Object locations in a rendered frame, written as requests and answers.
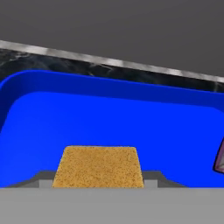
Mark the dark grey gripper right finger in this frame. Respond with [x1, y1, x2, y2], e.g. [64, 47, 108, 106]
[141, 170, 187, 189]

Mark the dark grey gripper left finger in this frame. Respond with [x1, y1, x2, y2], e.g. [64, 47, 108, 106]
[8, 170, 59, 189]

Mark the golden brown cake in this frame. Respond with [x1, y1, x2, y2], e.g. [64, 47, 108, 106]
[52, 145, 145, 189]

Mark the blue tray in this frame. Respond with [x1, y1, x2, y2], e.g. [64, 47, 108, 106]
[0, 69, 224, 189]

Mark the pink cake with dark edge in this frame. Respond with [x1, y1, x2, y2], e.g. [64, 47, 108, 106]
[213, 139, 224, 174]

